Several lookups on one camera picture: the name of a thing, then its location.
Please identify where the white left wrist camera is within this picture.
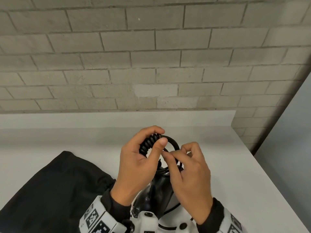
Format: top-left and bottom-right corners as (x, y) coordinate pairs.
(130, 207), (160, 233)

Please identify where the black hair dryer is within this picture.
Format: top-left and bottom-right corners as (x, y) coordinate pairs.
(132, 176), (181, 219)

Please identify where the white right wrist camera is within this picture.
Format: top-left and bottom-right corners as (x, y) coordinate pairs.
(158, 205), (199, 233)

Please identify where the person's right hand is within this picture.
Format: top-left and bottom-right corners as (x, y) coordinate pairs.
(161, 142), (214, 226)

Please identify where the right wristband with markers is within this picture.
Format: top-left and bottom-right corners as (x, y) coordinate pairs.
(195, 197), (248, 233)

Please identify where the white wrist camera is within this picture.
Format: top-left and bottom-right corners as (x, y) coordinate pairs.
(130, 207), (160, 233)
(158, 205), (199, 233)

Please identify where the person's left hand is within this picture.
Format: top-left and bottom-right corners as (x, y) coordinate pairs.
(110, 125), (168, 207)

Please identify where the black cloth drawstring bag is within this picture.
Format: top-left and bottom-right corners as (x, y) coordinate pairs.
(0, 150), (116, 233)

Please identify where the black power cord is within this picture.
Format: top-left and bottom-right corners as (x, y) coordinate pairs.
(139, 133), (195, 230)

